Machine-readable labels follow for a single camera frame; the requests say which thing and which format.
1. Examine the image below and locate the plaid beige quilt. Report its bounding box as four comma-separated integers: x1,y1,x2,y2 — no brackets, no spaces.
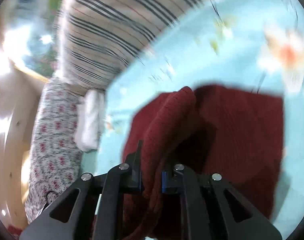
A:
52,0,232,97

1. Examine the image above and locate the dark red zip sweater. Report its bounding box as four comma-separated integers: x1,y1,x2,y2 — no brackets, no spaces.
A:
122,85,285,240

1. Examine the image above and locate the white pink floral pillow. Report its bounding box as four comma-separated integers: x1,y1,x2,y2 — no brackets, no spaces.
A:
25,81,102,224

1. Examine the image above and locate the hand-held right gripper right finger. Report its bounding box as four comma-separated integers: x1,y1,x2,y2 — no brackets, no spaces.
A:
161,164,283,240

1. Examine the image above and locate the light blue floral bed sheet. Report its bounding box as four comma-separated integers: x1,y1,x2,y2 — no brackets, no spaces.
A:
80,0,304,240

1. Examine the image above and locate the gold framed landscape painting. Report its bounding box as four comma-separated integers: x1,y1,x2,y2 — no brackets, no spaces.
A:
7,0,65,83

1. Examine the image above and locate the white towel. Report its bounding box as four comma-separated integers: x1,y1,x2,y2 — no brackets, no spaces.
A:
74,89,106,152

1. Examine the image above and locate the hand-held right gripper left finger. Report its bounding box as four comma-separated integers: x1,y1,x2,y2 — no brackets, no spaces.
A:
19,140,144,240

